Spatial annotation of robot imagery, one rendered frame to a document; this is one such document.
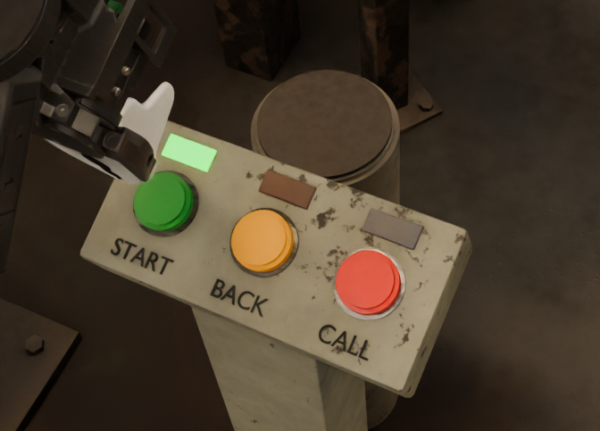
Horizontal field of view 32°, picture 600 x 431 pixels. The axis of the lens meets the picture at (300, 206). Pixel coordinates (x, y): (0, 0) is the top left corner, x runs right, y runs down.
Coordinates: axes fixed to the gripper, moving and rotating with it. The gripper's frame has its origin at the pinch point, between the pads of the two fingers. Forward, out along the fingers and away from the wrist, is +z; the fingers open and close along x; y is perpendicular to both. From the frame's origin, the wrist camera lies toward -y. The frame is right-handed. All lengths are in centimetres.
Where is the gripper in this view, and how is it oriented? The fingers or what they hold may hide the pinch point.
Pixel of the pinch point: (128, 175)
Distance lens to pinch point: 64.5
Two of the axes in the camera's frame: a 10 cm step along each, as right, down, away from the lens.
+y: 3.9, -9.1, 1.5
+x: -8.9, -3.4, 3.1
